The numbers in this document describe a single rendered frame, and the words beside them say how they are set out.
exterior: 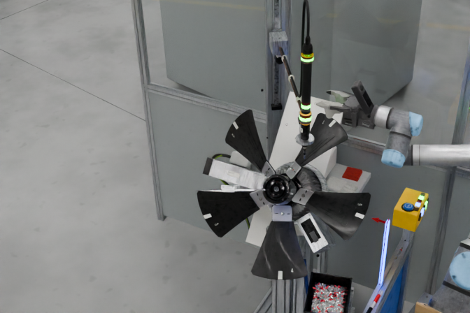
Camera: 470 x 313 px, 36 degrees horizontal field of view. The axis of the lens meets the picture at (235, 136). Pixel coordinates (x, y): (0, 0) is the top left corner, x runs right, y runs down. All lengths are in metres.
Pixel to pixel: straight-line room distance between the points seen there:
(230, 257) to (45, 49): 3.22
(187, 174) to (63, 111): 1.85
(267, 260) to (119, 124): 2.89
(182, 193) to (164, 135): 0.41
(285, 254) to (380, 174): 0.88
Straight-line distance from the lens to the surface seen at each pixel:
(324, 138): 2.85
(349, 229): 2.77
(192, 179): 4.22
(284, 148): 3.15
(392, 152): 2.46
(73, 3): 7.65
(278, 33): 3.19
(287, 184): 2.83
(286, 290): 3.42
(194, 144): 4.05
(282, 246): 2.89
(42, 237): 4.66
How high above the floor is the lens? 3.01
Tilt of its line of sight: 35 degrees down
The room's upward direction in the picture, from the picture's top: 2 degrees counter-clockwise
